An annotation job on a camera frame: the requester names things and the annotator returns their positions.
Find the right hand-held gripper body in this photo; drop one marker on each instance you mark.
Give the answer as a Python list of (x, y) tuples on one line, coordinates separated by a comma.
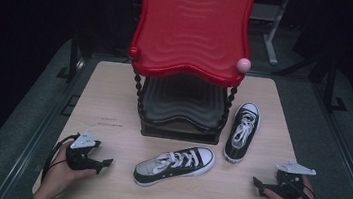
[(290, 189)]

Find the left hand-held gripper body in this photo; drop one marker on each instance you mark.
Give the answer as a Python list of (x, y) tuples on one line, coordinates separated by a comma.
[(77, 158)]

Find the black and white canvas sneaker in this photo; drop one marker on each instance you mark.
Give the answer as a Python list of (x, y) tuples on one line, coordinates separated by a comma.
[(238, 146), (170, 167)]

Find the red and black shoe rack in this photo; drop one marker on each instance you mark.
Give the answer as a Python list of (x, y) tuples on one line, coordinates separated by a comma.
[(192, 31)]

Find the person's left hand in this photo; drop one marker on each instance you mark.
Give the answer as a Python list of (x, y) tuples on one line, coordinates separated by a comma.
[(58, 176)]

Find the black metal stand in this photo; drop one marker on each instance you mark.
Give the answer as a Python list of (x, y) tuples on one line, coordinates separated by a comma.
[(73, 57), (330, 90)]

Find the grey metal stand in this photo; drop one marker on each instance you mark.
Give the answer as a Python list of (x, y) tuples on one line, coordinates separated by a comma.
[(272, 40)]

